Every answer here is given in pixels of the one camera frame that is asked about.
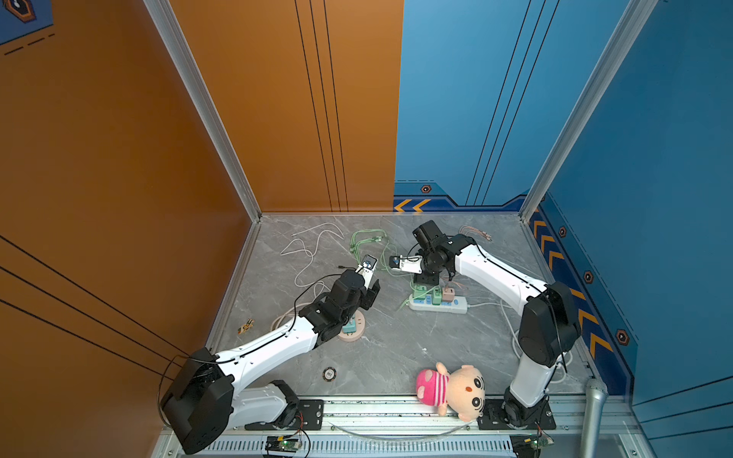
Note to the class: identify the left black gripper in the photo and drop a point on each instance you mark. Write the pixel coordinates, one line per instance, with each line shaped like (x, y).
(370, 295)

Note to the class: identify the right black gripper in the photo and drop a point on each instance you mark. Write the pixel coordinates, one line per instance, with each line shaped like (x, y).
(427, 280)

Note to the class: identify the green charger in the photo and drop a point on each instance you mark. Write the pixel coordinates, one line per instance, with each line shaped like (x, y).
(422, 294)
(437, 296)

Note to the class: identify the pink charger adapter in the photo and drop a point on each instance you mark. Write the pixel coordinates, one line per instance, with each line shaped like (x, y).
(448, 294)

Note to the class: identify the teal charger with black cable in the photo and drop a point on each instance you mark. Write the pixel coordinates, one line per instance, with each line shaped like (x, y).
(350, 327)

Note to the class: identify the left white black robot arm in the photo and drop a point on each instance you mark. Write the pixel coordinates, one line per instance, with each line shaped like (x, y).
(214, 392)

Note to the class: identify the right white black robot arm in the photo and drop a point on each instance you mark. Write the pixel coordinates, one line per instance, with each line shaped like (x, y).
(549, 325)

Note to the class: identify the round pink power socket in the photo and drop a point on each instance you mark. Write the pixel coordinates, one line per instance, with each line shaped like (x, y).
(361, 324)

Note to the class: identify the white blue power strip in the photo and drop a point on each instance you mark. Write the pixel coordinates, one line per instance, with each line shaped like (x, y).
(457, 306)

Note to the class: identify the small orange connector piece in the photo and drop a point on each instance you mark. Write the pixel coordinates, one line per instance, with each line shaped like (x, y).
(245, 327)

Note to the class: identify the pink plush doll toy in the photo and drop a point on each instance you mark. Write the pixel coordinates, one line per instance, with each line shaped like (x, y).
(462, 391)

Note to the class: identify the left green circuit board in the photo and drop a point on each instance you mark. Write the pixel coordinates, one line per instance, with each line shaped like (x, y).
(283, 446)

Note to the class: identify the green circuit board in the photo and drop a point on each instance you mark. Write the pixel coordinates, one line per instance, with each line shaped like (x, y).
(530, 446)
(283, 446)

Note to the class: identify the right green circuit board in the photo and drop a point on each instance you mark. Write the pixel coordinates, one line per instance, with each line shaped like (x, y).
(530, 446)

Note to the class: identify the silver metal pole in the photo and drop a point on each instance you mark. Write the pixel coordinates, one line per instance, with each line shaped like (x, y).
(596, 397)

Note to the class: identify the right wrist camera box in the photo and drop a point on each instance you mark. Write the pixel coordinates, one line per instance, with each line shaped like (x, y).
(406, 264)

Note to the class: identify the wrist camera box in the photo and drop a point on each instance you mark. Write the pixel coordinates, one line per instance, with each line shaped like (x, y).
(406, 264)
(366, 269)

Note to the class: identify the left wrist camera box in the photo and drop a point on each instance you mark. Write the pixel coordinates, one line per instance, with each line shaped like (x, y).
(366, 269)

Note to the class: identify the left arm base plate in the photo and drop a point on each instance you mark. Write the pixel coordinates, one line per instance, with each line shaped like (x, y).
(308, 415)

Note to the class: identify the aluminium front rail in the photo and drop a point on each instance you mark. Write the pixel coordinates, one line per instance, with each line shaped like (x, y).
(400, 426)

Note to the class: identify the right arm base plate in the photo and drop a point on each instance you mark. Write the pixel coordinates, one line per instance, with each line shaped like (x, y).
(499, 415)

